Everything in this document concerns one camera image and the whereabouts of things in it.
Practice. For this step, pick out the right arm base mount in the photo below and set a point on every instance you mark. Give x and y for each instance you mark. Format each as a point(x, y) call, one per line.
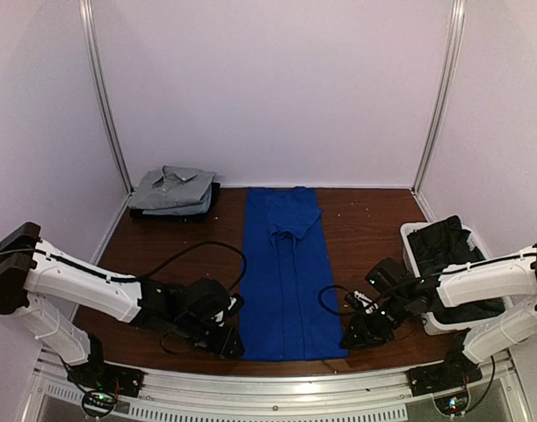
point(448, 374)

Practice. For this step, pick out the left aluminium frame post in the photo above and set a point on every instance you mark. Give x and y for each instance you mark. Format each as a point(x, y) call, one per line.
point(104, 105)

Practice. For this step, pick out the black garment in basket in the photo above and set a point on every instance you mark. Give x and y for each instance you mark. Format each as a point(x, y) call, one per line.
point(441, 244)

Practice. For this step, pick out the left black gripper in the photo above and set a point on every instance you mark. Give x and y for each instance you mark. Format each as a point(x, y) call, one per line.
point(225, 346)

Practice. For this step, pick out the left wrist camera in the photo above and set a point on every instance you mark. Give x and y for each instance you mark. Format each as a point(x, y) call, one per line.
point(236, 302)

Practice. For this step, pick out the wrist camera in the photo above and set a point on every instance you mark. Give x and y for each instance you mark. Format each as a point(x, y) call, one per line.
point(361, 302)
point(236, 302)

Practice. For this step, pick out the right aluminium frame post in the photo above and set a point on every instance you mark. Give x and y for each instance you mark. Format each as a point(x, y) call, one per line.
point(451, 57)

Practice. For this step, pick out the white laundry basket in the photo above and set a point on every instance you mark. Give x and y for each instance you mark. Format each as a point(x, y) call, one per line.
point(431, 325)

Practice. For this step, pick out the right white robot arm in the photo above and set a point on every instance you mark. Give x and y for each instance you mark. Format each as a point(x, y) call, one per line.
point(401, 294)

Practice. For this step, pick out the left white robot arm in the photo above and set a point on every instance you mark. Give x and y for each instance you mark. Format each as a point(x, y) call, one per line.
point(31, 269)

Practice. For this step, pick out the grey polo shirt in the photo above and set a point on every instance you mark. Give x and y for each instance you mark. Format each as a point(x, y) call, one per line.
point(172, 187)

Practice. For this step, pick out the front aluminium rail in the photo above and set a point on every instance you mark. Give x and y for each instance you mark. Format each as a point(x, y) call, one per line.
point(382, 395)

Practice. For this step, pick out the blue garment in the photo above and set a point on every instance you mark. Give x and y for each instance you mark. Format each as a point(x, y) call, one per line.
point(289, 311)

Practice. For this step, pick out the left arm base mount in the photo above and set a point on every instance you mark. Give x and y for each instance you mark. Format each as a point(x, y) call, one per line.
point(123, 381)

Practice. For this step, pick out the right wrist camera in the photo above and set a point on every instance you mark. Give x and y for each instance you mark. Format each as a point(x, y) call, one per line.
point(361, 302)

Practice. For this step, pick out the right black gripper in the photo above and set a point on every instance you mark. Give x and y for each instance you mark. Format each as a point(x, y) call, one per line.
point(366, 335)

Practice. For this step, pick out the aluminium frame post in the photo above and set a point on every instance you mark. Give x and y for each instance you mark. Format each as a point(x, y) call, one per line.
point(451, 57)
point(104, 105)

